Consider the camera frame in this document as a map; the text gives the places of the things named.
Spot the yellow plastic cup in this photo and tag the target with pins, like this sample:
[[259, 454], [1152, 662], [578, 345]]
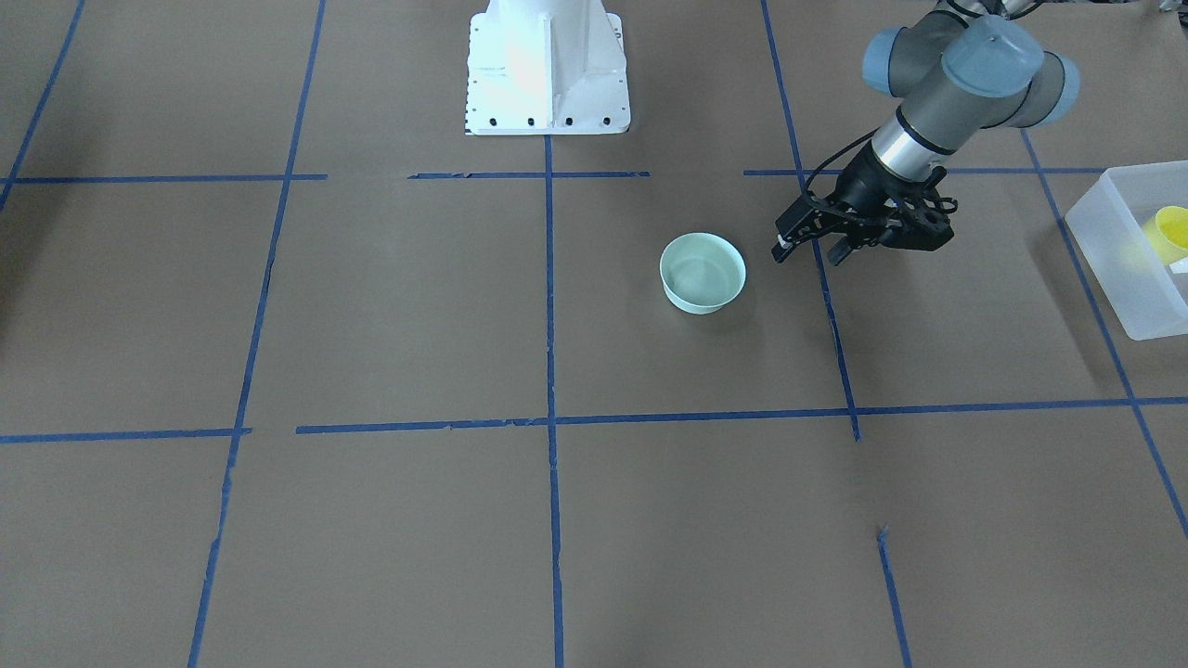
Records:
[[1166, 233]]

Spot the light green bowl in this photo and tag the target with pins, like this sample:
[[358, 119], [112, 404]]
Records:
[[701, 272]]

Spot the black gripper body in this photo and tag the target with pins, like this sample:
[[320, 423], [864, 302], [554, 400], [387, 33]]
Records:
[[864, 182]]

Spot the translucent white plastic bin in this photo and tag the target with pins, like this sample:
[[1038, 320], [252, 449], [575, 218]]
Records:
[[1146, 293]]

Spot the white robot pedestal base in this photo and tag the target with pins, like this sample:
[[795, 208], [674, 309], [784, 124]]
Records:
[[546, 68]]

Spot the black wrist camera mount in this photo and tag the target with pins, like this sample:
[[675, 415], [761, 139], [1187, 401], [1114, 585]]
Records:
[[921, 219]]

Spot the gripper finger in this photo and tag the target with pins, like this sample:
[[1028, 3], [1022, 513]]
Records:
[[853, 237], [804, 220]]

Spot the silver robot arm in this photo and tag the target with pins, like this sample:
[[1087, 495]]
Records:
[[965, 66]]

